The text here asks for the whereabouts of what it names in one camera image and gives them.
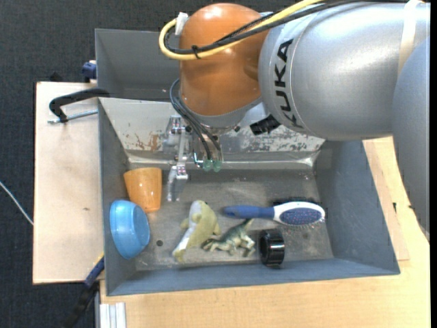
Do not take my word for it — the green toy dinosaur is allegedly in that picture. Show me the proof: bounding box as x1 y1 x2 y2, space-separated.
202 218 257 258

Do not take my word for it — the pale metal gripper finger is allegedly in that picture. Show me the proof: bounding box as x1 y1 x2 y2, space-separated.
166 165 189 203
162 115 187 154

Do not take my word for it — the pale wood flat board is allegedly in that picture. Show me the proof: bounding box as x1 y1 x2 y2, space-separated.
32 81 105 285

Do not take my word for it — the yellow-green plush toy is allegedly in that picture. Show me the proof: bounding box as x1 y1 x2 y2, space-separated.
171 200 223 264

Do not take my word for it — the blue plastic bowl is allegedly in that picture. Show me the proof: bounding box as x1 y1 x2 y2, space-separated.
109 199 152 260

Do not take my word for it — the grey metal bin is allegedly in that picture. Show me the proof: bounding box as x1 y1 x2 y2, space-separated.
94 28 401 297

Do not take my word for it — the blue and white hairbrush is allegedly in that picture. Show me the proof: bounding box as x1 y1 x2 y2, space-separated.
222 198 326 232

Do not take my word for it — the orange plastic cup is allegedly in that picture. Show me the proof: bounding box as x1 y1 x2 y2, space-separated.
123 167 163 213

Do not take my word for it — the black round cap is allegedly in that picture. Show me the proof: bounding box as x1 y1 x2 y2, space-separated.
258 228 286 270

